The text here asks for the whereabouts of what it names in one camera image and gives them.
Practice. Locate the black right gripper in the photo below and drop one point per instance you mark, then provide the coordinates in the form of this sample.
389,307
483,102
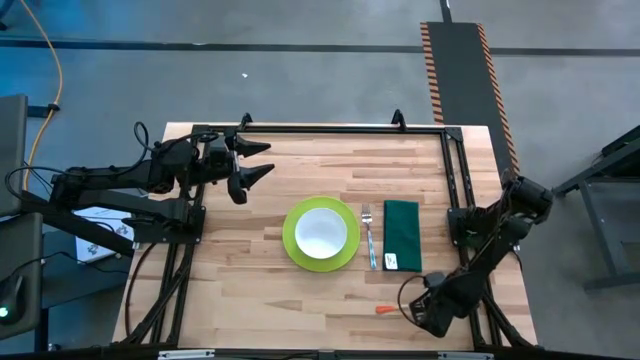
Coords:
450,305

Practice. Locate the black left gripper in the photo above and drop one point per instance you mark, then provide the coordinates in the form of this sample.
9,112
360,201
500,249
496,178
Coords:
232,160

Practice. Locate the white bowl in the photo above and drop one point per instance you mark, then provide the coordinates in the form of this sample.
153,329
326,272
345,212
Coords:
321,233

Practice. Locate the lime green plate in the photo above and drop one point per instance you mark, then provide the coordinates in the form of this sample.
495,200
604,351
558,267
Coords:
321,266

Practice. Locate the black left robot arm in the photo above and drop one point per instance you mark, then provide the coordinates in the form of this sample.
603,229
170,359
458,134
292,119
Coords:
100,180

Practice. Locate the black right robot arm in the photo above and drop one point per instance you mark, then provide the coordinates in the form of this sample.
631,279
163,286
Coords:
500,230

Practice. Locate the black table clamp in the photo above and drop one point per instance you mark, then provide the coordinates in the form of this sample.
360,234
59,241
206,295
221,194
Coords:
245,120
398,119

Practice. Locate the dark green cloth napkin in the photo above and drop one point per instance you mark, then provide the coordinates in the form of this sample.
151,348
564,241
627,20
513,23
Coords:
402,230

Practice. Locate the white printed box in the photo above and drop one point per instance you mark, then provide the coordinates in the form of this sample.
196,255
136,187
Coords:
97,247

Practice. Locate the black orange-striped floor mat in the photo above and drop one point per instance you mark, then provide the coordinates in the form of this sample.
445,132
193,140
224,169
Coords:
460,75

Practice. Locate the black standing desk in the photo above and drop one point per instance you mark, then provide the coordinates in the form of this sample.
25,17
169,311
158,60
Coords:
12,150

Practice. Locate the grey metal table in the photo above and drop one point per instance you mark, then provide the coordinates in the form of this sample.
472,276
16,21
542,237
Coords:
625,155

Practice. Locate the black computer mouse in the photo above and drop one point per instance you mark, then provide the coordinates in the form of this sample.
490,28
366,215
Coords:
10,300

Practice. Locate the silver aluminium bracket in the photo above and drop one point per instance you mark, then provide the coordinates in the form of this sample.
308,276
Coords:
185,354
465,356

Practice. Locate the black aluminium table frame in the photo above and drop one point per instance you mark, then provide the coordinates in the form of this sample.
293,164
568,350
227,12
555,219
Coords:
325,129

